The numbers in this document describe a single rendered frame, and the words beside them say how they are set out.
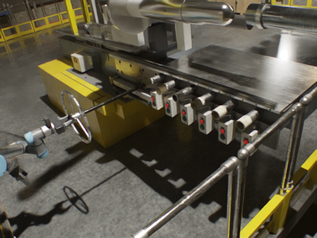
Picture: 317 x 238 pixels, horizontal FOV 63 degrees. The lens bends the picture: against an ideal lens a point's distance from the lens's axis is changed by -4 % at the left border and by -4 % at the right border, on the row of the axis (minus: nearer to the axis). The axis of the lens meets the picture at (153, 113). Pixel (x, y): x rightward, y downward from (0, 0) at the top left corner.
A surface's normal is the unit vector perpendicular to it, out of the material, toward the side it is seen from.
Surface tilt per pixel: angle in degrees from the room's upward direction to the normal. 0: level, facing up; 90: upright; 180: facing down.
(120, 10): 90
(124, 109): 90
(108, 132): 90
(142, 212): 0
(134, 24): 90
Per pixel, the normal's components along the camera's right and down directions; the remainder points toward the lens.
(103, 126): 0.63, 0.33
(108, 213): -0.13, -0.85
